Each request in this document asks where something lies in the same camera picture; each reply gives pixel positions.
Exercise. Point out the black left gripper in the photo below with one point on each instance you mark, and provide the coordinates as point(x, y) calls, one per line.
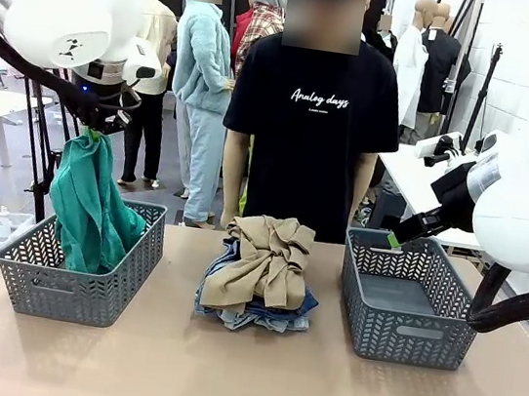
point(105, 106)

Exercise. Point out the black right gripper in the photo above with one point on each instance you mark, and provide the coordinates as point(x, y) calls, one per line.
point(454, 195)

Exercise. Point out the green garment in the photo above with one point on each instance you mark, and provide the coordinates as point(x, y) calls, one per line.
point(90, 213)

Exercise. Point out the dark blue denim jeans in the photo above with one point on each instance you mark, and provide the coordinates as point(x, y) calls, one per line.
point(311, 303)

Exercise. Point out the tan garment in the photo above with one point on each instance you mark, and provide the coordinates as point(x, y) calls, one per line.
point(260, 266)

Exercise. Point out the light blue denim shorts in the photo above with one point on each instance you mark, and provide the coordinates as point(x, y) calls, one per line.
point(266, 324)

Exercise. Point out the person's left forearm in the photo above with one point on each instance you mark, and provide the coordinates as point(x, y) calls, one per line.
point(358, 208)

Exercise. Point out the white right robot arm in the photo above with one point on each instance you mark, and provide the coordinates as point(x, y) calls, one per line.
point(523, 214)

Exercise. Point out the person's right forearm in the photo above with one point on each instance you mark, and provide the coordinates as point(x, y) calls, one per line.
point(230, 193)

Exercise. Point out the person's right hand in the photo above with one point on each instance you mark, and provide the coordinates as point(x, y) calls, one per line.
point(229, 220)

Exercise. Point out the large white table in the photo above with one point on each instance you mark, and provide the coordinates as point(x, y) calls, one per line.
point(409, 184)

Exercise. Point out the grey plastic woven basket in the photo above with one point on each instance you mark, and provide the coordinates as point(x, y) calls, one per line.
point(83, 295)
point(402, 340)

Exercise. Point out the mannequin in cream shirt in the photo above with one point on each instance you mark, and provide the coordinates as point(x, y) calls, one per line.
point(162, 31)

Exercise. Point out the person in black t-shirt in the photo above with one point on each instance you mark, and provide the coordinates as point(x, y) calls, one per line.
point(310, 155)

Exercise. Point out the black light stand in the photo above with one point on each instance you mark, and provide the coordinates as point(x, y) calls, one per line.
point(481, 95)

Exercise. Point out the mannequin in black shirt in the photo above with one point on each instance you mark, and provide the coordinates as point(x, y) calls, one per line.
point(436, 79)

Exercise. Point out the person in neon green trousers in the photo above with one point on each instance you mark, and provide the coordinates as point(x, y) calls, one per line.
point(247, 176)

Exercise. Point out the mannequin in white shirt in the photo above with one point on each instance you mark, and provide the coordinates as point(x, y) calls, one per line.
point(408, 70)

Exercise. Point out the mannequin in red top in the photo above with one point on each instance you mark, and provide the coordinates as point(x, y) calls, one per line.
point(241, 27)

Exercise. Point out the mannequin in plaid hoodie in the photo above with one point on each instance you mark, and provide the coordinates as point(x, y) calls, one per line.
point(264, 25)

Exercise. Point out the black camera tripod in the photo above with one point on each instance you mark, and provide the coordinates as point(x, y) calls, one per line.
point(45, 162)

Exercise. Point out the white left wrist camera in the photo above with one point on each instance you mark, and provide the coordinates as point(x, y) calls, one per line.
point(140, 65)

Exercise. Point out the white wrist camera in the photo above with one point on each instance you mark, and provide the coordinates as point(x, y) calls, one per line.
point(140, 65)
point(439, 144)

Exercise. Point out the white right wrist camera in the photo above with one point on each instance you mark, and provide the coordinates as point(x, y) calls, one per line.
point(439, 144)

